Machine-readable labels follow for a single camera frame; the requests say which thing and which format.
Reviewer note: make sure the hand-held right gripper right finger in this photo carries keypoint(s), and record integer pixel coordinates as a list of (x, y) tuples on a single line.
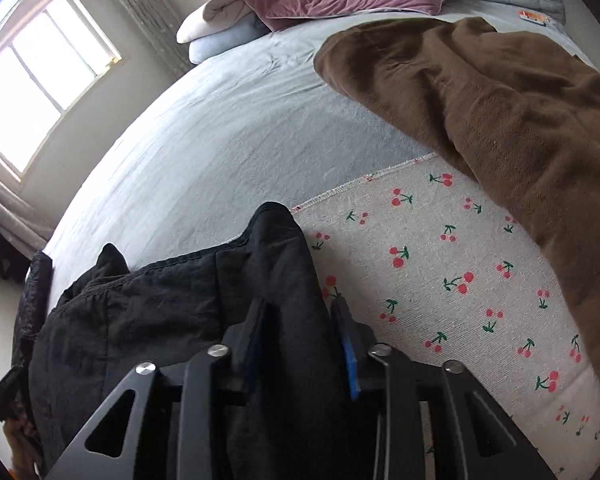
[(352, 365)]

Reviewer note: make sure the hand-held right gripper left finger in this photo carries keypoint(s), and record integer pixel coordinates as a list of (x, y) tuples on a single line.
[(252, 355)]

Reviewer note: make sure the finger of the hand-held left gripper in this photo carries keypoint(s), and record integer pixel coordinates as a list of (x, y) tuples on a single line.
[(7, 395)]

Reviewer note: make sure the black jacket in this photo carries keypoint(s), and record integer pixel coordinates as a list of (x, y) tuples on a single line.
[(155, 310)]

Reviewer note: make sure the dark hanging clothes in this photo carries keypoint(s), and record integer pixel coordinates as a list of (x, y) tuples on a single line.
[(0, 250)]

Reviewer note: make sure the person's left hand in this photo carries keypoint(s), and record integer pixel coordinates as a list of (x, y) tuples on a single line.
[(25, 442)]

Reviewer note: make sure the cherry print blanket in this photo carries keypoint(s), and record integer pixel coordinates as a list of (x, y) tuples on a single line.
[(430, 280)]

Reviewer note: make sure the patterned grey curtain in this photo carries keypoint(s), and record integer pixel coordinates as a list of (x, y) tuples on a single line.
[(145, 10), (10, 210)]

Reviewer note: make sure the brown garment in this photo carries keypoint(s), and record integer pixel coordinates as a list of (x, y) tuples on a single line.
[(505, 110)]

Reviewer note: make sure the light blue pillow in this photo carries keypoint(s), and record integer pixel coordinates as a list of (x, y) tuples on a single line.
[(220, 44)]

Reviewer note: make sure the window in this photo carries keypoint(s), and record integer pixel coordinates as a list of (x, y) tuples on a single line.
[(40, 75)]

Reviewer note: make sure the white pillow stack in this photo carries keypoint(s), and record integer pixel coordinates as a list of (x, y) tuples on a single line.
[(215, 15)]

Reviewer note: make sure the small orange packet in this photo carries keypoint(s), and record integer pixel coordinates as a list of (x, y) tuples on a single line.
[(532, 16)]

